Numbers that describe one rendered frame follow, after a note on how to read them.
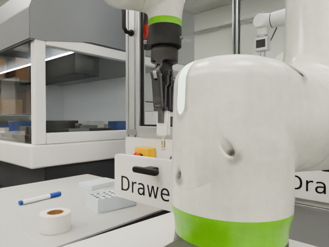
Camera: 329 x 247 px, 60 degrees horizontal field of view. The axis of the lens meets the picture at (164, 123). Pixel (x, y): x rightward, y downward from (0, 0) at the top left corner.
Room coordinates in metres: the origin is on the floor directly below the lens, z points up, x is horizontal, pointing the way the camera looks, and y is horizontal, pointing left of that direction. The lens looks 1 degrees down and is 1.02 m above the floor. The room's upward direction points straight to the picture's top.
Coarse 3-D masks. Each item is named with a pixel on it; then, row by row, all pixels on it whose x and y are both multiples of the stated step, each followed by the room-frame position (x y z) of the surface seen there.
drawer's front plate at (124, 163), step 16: (128, 160) 0.70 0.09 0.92; (144, 160) 0.67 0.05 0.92; (160, 160) 0.63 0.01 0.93; (128, 176) 0.70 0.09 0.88; (144, 176) 0.67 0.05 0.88; (160, 176) 0.63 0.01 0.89; (128, 192) 0.70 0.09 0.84; (144, 192) 0.67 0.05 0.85; (160, 192) 0.63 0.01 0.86; (160, 208) 0.63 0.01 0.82
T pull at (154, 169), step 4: (132, 168) 0.64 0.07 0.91; (136, 168) 0.63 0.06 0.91; (140, 168) 0.63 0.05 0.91; (144, 168) 0.62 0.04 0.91; (148, 168) 0.62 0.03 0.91; (152, 168) 0.62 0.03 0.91; (156, 168) 0.63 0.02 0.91; (136, 172) 0.63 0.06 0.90; (140, 172) 0.62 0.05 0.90; (144, 172) 0.62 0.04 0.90; (148, 172) 0.61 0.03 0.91; (152, 172) 0.60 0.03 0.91; (156, 172) 0.60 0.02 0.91
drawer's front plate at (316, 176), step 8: (304, 176) 0.71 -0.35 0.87; (312, 176) 0.70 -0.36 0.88; (320, 176) 0.69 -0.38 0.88; (328, 176) 0.68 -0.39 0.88; (296, 184) 0.72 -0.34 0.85; (304, 184) 0.71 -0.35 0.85; (312, 184) 0.70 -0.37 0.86; (320, 184) 0.69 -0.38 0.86; (328, 184) 0.68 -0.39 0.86; (296, 192) 0.72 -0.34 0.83; (304, 192) 0.71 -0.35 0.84; (312, 192) 0.70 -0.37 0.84; (328, 192) 0.68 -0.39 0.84; (320, 200) 0.69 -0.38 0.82; (328, 200) 0.68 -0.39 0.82
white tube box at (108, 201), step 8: (96, 192) 0.86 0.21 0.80; (104, 192) 0.87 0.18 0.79; (112, 192) 0.87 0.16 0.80; (88, 200) 0.83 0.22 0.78; (96, 200) 0.78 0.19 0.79; (104, 200) 0.79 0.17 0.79; (112, 200) 0.80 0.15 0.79; (120, 200) 0.82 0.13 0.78; (128, 200) 0.83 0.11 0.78; (96, 208) 0.78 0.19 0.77; (104, 208) 0.79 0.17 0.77; (112, 208) 0.80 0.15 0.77; (120, 208) 0.82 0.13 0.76
